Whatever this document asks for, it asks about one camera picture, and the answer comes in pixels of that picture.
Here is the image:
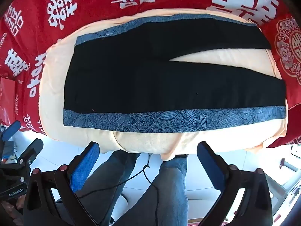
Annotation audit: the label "person's right leg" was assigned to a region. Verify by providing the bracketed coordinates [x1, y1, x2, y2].
[113, 155, 189, 226]

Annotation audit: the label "red floral printed pillow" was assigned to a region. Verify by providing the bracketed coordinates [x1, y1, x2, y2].
[260, 13, 301, 149]

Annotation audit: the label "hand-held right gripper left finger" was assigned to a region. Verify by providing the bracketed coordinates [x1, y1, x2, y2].
[24, 142, 101, 226]

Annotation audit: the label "peach blanket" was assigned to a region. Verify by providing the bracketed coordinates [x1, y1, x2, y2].
[38, 8, 289, 162]

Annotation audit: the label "black cable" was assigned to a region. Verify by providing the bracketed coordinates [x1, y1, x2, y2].
[78, 154, 163, 226]

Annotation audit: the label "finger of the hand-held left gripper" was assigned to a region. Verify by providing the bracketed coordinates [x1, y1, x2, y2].
[16, 138, 44, 170]
[0, 121, 21, 144]

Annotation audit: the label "red plastic bag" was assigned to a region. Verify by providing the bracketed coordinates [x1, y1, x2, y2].
[0, 76, 24, 125]

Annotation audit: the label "person's left leg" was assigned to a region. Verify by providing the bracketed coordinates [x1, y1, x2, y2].
[75, 149, 141, 226]

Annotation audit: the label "person's leg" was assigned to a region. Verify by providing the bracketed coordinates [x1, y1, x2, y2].
[113, 155, 189, 226]
[75, 149, 141, 226]

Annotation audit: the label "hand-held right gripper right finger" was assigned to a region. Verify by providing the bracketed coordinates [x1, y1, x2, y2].
[197, 141, 273, 226]

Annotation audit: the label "black pants with blue stripes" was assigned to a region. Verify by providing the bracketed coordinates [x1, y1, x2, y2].
[62, 13, 286, 132]

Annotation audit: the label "red printed blanket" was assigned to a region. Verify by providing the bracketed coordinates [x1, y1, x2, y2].
[0, 0, 301, 136]

